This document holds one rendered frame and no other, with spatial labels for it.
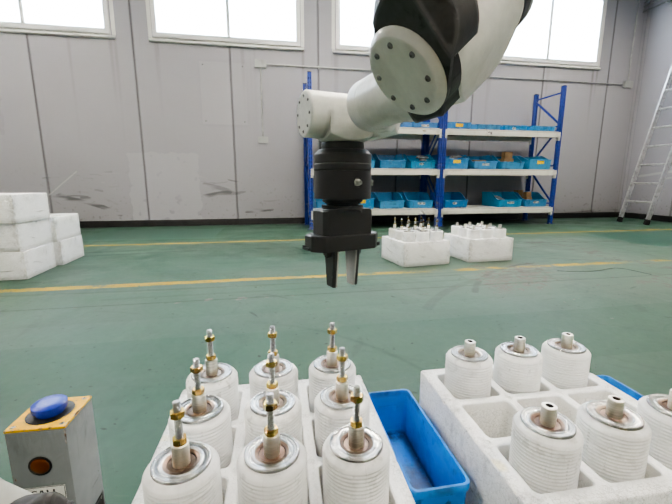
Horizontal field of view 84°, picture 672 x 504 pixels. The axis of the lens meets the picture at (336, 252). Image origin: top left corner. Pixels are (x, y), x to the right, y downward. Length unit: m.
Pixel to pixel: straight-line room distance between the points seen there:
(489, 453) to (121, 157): 5.62
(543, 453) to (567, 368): 0.34
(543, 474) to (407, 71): 0.58
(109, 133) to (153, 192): 0.91
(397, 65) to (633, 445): 0.64
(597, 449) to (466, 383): 0.24
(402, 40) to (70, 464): 0.62
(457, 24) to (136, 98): 5.69
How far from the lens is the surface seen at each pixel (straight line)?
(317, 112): 0.54
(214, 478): 0.59
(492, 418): 0.89
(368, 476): 0.57
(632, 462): 0.77
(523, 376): 0.91
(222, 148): 5.63
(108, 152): 5.95
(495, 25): 0.36
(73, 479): 0.66
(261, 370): 0.78
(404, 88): 0.34
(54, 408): 0.64
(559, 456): 0.68
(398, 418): 1.01
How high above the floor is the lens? 0.62
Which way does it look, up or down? 11 degrees down
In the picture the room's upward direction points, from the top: straight up
